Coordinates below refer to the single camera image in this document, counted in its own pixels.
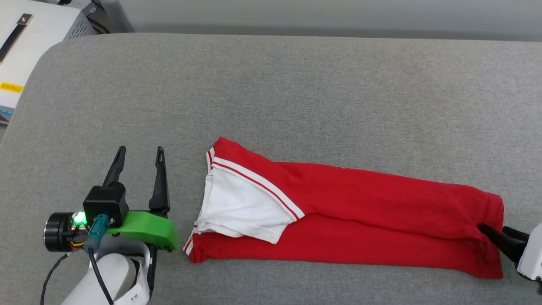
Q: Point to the grey fabric sofa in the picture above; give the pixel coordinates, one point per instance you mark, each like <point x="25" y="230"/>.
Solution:
<point x="296" y="93"/>

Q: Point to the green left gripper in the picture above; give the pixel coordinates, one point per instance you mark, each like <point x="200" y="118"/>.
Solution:
<point x="144" y="228"/>

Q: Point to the yellow warning label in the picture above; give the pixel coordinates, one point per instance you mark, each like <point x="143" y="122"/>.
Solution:
<point x="10" y="87"/>

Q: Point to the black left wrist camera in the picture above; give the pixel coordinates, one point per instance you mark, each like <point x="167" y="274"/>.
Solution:
<point x="106" y="203"/>

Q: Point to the red and white garment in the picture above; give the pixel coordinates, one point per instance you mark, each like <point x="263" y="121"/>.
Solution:
<point x="360" y="212"/>

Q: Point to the white equipment box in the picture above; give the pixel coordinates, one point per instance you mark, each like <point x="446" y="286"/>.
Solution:
<point x="38" y="38"/>

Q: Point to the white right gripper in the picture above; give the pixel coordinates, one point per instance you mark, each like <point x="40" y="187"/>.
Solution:
<point x="533" y="254"/>

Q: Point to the white partition panel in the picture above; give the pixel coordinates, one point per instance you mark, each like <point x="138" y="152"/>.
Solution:
<point x="317" y="15"/>

